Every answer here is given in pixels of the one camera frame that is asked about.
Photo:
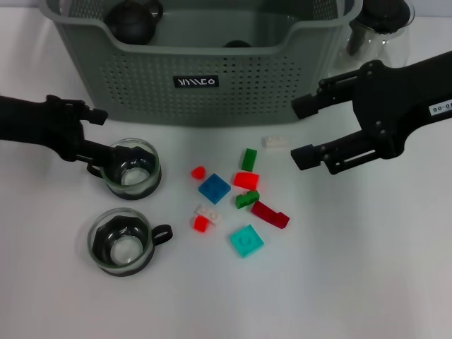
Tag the black round teapot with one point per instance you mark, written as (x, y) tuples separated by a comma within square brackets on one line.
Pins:
[(130, 24)]

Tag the glass teacup with black sleeve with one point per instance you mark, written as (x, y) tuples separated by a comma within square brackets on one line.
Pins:
[(148, 187), (120, 254)]

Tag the grey-green perforated storage bin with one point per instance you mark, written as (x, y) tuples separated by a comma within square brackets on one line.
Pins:
[(212, 102)]

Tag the black domed object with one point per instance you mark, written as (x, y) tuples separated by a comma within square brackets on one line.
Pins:
[(238, 44)]

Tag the red curved slope brick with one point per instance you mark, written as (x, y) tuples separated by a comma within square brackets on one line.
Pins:
[(246, 181)]

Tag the dark red long brick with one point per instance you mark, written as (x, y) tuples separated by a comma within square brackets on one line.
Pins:
[(268, 213)]

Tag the turquoise square plate brick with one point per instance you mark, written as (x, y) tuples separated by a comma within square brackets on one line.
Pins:
[(247, 242)]

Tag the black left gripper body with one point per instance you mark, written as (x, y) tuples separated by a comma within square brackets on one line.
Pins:
[(42, 123)]

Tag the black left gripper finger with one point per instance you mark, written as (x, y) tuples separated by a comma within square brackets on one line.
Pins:
[(95, 152), (95, 116)]

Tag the white flat plate brick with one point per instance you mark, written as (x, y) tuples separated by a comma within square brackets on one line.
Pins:
[(212, 213)]

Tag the white two-stud brick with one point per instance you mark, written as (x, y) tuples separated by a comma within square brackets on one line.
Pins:
[(275, 143)]

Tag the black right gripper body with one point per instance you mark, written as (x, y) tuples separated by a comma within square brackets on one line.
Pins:
[(395, 102)]

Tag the long green brick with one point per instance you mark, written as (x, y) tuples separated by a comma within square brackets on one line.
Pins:
[(249, 159)]

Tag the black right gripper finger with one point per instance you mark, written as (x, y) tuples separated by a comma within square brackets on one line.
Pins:
[(339, 157), (318, 102)]

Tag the short green studded brick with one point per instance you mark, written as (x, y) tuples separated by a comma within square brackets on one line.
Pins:
[(245, 200)]

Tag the glass carafe with black lid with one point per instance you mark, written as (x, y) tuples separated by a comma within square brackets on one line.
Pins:
[(385, 46)]

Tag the small red square brick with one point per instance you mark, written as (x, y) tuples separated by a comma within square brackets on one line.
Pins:
[(201, 224)]

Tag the blue square plate brick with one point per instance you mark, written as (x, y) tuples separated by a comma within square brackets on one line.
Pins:
[(214, 189)]

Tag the small red round-stud brick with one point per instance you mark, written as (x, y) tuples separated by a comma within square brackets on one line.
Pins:
[(198, 172)]

